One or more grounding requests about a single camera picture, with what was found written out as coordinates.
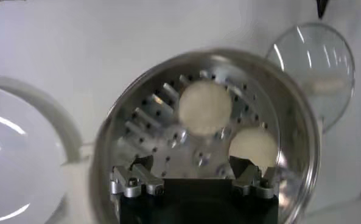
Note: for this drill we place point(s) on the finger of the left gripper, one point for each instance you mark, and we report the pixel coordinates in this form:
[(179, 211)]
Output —
[(321, 6)]

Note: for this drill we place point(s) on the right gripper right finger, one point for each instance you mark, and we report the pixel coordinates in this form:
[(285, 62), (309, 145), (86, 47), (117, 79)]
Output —
[(248, 179)]

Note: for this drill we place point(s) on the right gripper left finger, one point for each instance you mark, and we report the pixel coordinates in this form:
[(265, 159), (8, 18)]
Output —
[(146, 181)]

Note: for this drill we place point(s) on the white steamed baozi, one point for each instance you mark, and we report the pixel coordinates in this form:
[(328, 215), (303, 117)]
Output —
[(253, 149), (204, 108)]

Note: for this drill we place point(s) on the round glass lid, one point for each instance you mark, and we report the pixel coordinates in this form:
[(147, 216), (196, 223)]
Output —
[(317, 67)]

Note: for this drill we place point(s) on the steel steamer basket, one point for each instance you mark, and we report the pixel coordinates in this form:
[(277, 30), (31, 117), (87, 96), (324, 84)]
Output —
[(143, 121)]

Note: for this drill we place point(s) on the white round plate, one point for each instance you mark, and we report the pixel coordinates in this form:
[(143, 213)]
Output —
[(22, 158)]

